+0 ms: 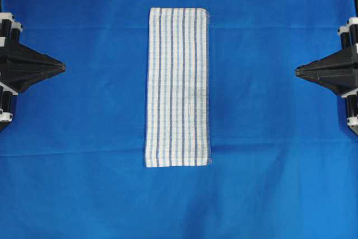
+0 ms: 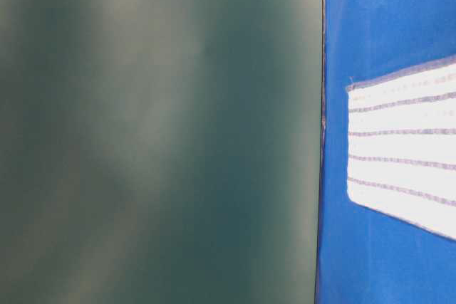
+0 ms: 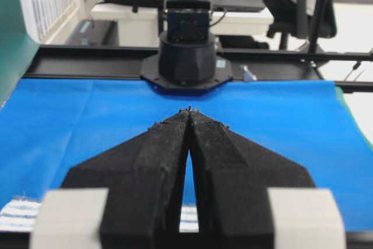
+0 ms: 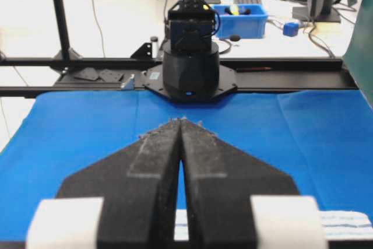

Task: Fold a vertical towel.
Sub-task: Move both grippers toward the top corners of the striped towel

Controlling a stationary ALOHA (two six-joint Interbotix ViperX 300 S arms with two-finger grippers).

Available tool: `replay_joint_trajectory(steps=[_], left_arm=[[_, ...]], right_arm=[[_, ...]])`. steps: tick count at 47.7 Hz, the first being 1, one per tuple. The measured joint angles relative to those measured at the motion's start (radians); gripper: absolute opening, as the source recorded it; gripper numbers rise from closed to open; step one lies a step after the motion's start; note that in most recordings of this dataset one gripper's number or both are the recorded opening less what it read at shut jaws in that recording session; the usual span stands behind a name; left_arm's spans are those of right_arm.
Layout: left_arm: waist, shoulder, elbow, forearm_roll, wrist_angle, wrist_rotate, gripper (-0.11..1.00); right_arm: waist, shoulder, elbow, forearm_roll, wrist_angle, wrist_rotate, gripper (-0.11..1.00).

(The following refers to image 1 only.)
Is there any white blue striped towel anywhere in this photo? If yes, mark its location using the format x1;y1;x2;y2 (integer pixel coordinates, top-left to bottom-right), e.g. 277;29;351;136
145;7;211;167

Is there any blue table cloth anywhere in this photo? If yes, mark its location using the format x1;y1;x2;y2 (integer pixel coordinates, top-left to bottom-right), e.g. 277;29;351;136
1;0;357;238

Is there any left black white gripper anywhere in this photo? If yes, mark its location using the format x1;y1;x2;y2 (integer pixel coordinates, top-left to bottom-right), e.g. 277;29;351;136
1;12;65;131

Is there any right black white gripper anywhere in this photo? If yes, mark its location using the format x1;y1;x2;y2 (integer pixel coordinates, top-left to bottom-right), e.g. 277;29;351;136
295;17;357;134

